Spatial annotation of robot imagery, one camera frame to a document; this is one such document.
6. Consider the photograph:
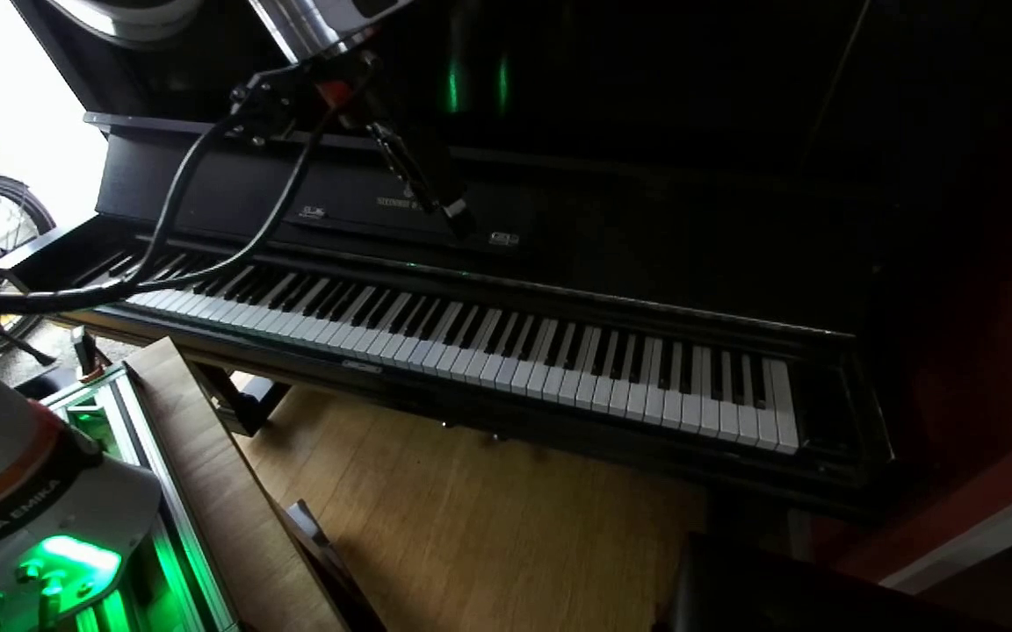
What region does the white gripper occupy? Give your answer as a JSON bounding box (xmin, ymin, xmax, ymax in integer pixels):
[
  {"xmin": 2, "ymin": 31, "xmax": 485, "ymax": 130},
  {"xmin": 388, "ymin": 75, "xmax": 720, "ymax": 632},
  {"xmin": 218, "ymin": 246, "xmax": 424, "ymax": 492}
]
[{"xmin": 251, "ymin": 0, "xmax": 473, "ymax": 225}]

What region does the black upright piano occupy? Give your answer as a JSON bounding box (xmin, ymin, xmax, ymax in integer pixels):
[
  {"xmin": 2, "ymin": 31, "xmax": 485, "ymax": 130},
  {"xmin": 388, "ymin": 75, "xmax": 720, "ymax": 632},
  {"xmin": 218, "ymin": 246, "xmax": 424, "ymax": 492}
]
[{"xmin": 6, "ymin": 0, "xmax": 932, "ymax": 525}]

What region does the small black clamp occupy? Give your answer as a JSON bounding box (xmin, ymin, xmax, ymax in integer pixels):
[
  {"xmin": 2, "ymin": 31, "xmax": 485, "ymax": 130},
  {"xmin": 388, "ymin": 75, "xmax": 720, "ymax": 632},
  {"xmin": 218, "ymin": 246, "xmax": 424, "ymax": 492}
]
[{"xmin": 66, "ymin": 326, "xmax": 107, "ymax": 379}]

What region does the black bicycle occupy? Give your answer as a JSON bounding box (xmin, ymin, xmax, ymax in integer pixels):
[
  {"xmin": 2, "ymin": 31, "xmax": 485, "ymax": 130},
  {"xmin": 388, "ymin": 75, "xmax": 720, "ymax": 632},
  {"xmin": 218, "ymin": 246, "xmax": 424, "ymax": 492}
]
[{"xmin": 0, "ymin": 100, "xmax": 59, "ymax": 366}]

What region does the brown wooden board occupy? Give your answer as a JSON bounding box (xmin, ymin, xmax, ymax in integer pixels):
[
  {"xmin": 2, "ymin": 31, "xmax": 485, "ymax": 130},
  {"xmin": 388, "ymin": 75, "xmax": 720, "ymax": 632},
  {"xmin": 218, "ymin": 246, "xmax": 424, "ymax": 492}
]
[{"xmin": 117, "ymin": 334, "xmax": 351, "ymax": 632}]

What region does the white baseboard strip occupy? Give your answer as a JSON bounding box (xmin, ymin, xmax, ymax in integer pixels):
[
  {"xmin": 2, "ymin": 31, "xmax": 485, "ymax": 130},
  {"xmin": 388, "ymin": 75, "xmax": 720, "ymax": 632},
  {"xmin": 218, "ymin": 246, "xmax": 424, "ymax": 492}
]
[{"xmin": 880, "ymin": 470, "xmax": 1012, "ymax": 597}]

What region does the aluminium frame rail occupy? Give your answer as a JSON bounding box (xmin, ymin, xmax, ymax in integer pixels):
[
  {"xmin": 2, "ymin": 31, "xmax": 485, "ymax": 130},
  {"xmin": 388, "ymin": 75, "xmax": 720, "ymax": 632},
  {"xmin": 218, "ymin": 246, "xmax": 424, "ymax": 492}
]
[{"xmin": 43, "ymin": 362, "xmax": 238, "ymax": 632}]

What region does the dark metal bracket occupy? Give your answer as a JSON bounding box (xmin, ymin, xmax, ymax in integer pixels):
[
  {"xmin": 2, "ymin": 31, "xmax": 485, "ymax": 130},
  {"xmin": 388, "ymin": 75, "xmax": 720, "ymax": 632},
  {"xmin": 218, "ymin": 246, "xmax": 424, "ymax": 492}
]
[{"xmin": 281, "ymin": 499, "xmax": 389, "ymax": 632}]

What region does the white robot base orange ring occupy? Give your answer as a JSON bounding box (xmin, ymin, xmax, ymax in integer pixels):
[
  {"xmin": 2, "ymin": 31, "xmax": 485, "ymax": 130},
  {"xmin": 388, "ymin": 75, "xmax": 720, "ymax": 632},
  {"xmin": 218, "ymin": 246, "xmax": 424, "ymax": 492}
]
[{"xmin": 0, "ymin": 370, "xmax": 170, "ymax": 632}]

